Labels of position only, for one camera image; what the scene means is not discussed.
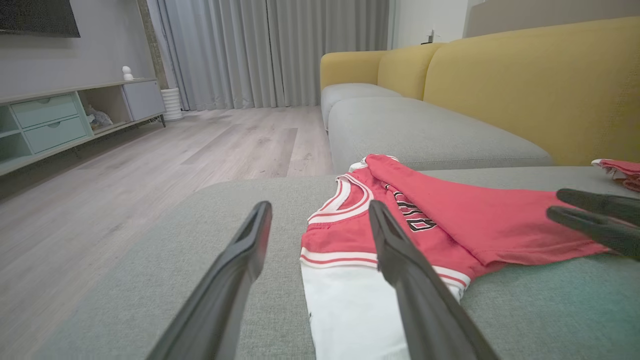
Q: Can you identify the taupe partition ledge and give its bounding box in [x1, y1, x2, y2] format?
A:
[462, 0, 640, 39]

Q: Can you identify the white ribbed plant pot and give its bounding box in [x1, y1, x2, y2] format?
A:
[160, 88, 184, 122]

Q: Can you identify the grey crumpled bag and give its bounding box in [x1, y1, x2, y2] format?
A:
[84, 104, 114, 132]

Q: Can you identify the grey pleated curtain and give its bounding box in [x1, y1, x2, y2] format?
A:
[147, 0, 391, 112]

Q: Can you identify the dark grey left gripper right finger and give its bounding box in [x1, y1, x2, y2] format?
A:
[368, 200, 501, 360]

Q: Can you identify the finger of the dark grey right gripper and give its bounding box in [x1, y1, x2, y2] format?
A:
[557, 188, 640, 226]
[547, 205, 640, 259]

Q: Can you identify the mint green cabinet drawer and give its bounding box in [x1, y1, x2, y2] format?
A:
[23, 116, 90, 154]
[11, 93, 80, 129]

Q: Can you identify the medium yellow sofa back cushion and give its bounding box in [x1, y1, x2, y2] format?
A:
[376, 43, 447, 101]

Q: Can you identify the red white basketball jersey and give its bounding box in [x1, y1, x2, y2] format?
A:
[299, 154, 613, 360]

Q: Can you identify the small grey sofa seat cushion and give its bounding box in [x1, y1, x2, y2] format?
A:
[320, 82, 403, 132]

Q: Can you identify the black flat screen television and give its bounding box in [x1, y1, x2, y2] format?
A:
[0, 0, 81, 39]

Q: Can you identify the grey media cabinet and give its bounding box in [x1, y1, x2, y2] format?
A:
[0, 77, 167, 177]

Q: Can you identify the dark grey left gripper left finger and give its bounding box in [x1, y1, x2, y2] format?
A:
[146, 201, 274, 360]

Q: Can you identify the large grey sofa seat cushion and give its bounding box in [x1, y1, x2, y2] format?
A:
[327, 96, 555, 174]

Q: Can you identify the small yellow sofa back cushion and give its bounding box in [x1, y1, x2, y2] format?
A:
[320, 50, 390, 92]

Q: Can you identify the indoor tree plant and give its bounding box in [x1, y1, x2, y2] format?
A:
[136, 0, 170, 91]

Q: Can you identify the large yellow sofa back cushion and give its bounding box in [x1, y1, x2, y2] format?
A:
[423, 16, 640, 167]

